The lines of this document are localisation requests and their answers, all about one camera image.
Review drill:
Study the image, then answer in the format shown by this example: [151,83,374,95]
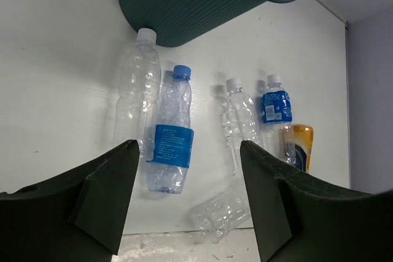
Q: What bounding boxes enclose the aluminium rail on table edge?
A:
[315,0,348,30]

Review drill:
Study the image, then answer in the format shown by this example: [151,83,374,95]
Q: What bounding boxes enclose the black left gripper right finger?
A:
[240,141,392,261]

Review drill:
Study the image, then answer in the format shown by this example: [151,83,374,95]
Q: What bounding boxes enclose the orange yellow label bottle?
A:
[280,124,314,173]

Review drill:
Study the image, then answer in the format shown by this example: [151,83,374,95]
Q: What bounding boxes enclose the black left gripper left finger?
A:
[1,140,139,261]

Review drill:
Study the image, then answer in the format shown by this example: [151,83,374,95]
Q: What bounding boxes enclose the clear bottle lying sideways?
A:
[191,190,251,243]

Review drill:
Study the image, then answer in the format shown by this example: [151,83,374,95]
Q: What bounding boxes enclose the clear crushed bottle white cap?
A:
[224,78,263,177]

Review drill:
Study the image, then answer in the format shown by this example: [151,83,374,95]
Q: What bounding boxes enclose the blue label white cap bottle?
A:
[262,74,296,166]

